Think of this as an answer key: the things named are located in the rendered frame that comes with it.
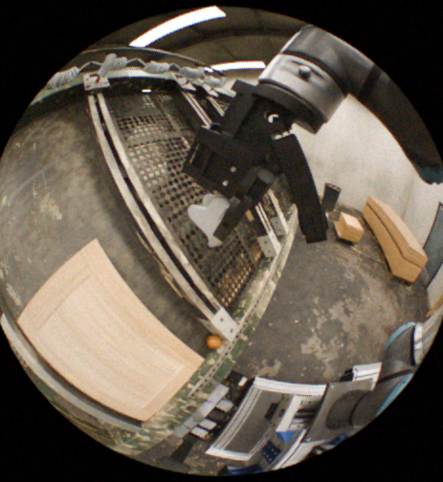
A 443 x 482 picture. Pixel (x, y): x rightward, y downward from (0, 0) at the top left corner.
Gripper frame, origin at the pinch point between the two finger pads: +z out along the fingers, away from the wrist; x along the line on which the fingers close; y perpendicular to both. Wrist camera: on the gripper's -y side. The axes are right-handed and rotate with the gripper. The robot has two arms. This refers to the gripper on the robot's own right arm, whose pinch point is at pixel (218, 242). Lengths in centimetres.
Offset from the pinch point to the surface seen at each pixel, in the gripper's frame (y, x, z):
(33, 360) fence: 19, 50, 20
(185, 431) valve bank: -34, 50, 47
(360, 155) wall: -180, -489, -149
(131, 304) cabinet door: 8.1, 11.5, 23.6
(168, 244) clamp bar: 9.5, -4.3, 15.2
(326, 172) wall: -131, -488, -13
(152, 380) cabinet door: -8.1, 27.1, 34.0
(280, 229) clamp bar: -25, -69, 29
